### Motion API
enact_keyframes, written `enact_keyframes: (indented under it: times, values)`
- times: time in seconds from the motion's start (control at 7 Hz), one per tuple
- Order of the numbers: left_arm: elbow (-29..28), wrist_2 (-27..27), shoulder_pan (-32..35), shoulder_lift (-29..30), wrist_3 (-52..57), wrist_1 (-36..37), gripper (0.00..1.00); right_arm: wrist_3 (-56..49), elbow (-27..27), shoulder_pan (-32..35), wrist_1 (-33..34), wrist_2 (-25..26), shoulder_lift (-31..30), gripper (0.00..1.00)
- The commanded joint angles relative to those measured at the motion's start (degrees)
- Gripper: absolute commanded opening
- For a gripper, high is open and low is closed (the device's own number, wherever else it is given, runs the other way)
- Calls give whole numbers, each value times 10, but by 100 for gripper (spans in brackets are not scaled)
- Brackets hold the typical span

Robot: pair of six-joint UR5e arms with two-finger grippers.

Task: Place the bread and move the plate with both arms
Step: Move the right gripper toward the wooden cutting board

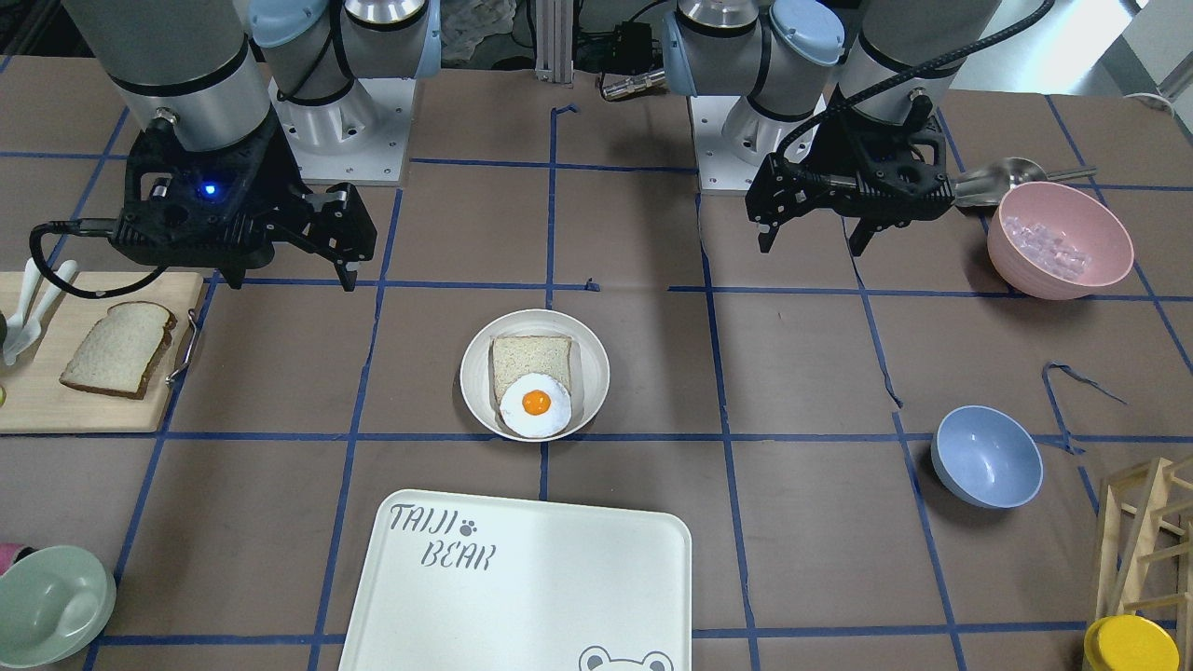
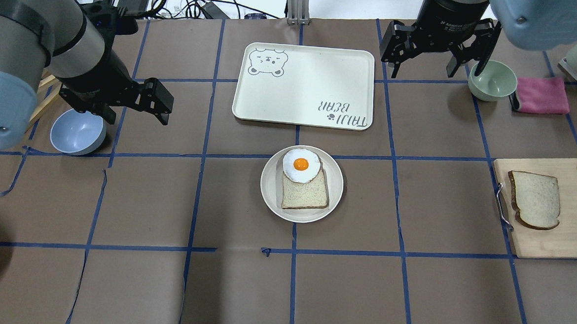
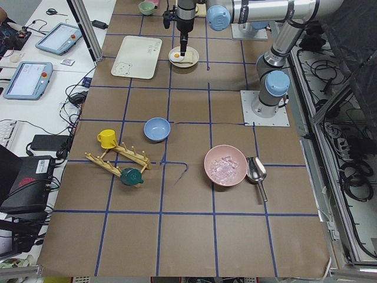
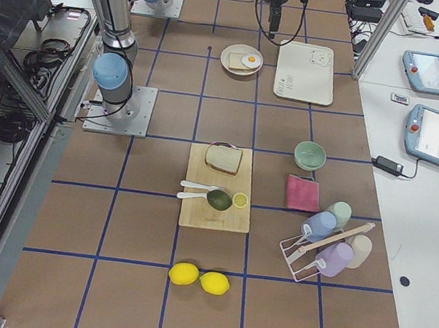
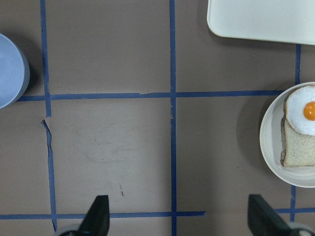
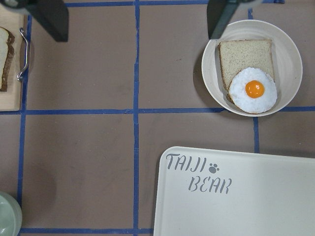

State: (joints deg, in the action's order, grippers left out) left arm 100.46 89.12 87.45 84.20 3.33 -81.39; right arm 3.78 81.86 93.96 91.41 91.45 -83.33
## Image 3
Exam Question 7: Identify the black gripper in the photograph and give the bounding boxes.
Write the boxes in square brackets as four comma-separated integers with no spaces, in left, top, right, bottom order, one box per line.
[180,31,189,57]

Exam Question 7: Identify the round cream plate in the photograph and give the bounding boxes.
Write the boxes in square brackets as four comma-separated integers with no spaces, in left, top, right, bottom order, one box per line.
[168,46,199,68]

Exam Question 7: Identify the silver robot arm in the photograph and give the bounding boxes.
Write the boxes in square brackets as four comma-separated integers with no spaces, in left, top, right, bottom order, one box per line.
[176,0,196,56]
[206,1,343,117]

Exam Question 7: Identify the bottom bread slice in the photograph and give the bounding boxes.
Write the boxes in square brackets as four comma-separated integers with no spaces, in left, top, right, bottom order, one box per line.
[178,51,194,65]

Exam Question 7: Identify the fried egg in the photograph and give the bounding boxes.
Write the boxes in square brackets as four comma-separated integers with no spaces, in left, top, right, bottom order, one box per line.
[169,51,184,62]

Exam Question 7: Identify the wooden cutting board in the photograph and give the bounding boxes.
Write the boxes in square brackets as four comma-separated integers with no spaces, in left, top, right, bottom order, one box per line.
[195,4,207,17]

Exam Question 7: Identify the cream bear tray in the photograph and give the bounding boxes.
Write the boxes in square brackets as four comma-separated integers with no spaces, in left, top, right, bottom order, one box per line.
[111,35,162,80]

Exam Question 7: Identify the light green bowl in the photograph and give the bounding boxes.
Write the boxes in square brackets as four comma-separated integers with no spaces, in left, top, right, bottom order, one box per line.
[138,1,155,15]

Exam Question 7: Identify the blue bowl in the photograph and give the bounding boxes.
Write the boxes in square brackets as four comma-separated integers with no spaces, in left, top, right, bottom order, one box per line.
[144,117,171,142]

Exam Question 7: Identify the black power adapter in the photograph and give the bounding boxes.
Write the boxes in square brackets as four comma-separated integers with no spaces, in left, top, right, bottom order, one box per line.
[91,20,108,29]

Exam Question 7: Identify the yellow mug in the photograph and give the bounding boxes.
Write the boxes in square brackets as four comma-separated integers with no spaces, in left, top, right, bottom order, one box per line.
[97,129,118,149]

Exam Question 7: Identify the upper teach pendant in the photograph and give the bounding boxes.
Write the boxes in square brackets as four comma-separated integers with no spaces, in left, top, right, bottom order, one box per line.
[35,22,82,55]

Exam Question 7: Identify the teach pendant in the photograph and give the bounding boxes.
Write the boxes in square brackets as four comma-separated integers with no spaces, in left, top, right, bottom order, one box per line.
[35,22,82,55]
[3,61,53,100]

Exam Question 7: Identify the pink bowl with ice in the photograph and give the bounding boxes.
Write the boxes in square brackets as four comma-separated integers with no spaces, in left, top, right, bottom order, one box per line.
[204,144,247,186]

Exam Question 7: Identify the black scissors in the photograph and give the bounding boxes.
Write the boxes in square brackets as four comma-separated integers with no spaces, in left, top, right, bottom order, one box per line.
[45,8,68,17]

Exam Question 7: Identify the dark green mug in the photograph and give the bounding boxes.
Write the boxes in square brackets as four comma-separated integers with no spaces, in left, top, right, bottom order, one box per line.
[120,167,144,186]

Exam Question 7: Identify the wooden mug rack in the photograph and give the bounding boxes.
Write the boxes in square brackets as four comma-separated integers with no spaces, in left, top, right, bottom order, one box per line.
[85,141,153,179]

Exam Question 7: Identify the metal scoop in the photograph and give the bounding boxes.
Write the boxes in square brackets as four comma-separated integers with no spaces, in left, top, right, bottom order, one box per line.
[246,156,268,202]

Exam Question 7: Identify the lower teach pendant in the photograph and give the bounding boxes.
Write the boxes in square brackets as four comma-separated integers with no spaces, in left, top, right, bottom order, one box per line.
[3,61,53,100]

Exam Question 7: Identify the white keyboard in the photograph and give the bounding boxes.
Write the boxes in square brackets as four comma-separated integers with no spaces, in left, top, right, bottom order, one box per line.
[0,120,19,150]

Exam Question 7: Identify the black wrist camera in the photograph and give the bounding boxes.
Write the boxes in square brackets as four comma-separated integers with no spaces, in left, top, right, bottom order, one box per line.
[163,9,177,29]

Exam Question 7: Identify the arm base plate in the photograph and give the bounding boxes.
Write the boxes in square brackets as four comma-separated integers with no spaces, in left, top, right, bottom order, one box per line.
[231,22,268,41]
[240,90,290,127]

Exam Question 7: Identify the aluminium frame post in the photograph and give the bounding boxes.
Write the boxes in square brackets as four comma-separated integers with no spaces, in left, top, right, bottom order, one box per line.
[67,0,103,62]

